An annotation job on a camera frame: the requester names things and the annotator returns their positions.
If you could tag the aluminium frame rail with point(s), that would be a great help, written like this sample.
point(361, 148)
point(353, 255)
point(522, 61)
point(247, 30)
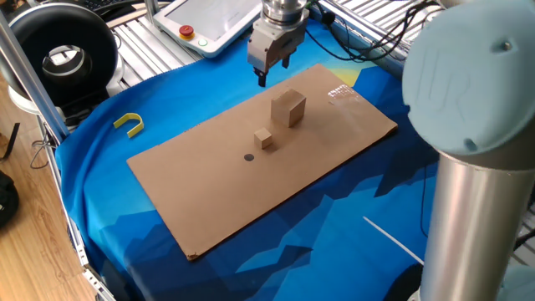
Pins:
point(368, 50)

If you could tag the white thin strip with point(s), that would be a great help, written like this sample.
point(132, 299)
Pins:
point(393, 240)

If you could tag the aluminium frame post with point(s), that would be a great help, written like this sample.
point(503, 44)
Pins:
point(31, 81)

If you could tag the white teach pendant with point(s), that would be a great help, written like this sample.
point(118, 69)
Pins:
point(200, 21)

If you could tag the aluminium table edge profile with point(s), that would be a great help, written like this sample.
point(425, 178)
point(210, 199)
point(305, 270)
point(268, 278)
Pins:
point(78, 246)

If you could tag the small wooden cube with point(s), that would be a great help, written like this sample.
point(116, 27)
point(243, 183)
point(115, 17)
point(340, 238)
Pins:
point(263, 139)

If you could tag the black keyboard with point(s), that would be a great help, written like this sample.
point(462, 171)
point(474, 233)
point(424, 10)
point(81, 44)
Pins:
point(100, 4)

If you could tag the blue printed cloth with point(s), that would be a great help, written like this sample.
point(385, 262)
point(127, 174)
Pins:
point(334, 251)

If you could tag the black flat bar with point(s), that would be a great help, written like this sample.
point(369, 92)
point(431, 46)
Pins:
point(11, 140)

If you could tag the black bag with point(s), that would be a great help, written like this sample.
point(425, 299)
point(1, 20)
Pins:
point(6, 200)

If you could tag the brown cardboard sheet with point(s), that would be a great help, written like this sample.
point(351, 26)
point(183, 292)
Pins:
point(217, 196)

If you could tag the black dot mark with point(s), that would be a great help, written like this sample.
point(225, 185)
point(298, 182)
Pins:
point(249, 157)

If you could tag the yellow U-shaped piece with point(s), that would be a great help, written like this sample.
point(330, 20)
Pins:
point(121, 120)

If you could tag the grey Schunk gripper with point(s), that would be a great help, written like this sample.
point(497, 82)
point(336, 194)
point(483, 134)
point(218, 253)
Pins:
point(271, 46)

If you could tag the thin aluminium post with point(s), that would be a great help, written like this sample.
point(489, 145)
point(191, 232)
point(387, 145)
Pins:
point(151, 10)

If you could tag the large wooden cube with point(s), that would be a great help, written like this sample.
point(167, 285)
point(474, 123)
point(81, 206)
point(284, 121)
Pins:
point(288, 109)

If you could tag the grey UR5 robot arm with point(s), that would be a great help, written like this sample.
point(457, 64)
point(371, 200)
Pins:
point(472, 83)

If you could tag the silver force torque sensor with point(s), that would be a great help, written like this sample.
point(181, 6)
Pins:
point(284, 10)

